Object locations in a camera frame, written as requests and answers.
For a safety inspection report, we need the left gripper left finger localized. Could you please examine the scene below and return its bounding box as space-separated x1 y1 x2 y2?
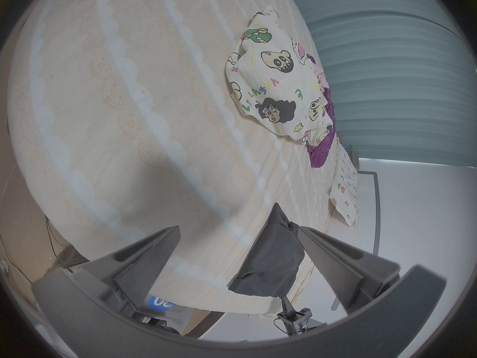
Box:
76 225 182 311

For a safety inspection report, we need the pink garment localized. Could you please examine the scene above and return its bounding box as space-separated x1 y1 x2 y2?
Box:
311 54 331 89

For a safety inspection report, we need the purple garment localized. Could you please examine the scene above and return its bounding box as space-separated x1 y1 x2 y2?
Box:
306 87 338 169

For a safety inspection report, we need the white printed pyjama top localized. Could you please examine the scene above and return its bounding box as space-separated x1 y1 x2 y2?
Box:
225 7 334 146

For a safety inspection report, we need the blue-green curtain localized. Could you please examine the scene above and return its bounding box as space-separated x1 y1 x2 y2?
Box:
279 0 477 168

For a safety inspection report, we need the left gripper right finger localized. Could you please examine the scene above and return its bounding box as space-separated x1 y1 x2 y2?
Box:
298 226 402 309

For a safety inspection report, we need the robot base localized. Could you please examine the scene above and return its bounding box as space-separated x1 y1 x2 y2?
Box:
33 293 189 338

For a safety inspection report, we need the bed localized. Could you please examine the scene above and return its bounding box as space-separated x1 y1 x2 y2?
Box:
7 0 382 321

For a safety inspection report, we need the black T-shirt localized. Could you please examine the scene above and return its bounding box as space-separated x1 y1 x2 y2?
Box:
227 202 307 299

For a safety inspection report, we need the white printed pillow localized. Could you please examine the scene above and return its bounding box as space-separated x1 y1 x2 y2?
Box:
328 140 360 227

